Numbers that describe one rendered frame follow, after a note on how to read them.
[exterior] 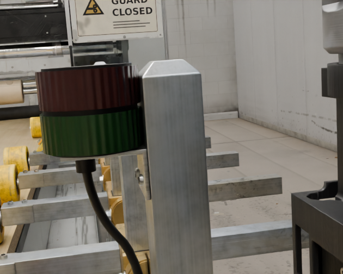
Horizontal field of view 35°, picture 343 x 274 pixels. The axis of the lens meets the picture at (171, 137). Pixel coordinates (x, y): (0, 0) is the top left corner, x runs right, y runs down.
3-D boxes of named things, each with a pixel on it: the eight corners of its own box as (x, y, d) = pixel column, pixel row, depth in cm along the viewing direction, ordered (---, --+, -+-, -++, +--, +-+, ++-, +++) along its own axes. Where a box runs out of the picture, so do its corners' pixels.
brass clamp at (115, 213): (139, 205, 94) (136, 178, 93) (149, 229, 81) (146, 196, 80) (104, 209, 93) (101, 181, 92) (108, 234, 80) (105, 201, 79)
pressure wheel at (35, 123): (44, 124, 202) (47, 141, 207) (44, 112, 208) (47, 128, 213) (28, 125, 201) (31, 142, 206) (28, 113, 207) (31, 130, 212)
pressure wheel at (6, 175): (14, 155, 110) (13, 182, 104) (20, 183, 115) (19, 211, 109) (-15, 159, 109) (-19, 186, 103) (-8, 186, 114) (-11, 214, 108)
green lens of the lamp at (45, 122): (138, 135, 36) (135, 102, 35) (149, 149, 30) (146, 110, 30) (46, 143, 35) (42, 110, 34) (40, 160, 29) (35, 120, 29)
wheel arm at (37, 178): (234, 163, 119) (234, 148, 119) (239, 167, 116) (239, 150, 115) (2, 188, 111) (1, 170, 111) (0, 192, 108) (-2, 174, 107)
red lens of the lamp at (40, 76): (135, 98, 35) (132, 64, 35) (146, 105, 29) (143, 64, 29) (42, 105, 34) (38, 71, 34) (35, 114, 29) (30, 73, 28)
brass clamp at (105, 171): (126, 176, 119) (124, 154, 118) (132, 190, 105) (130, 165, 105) (98, 179, 118) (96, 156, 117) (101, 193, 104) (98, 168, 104)
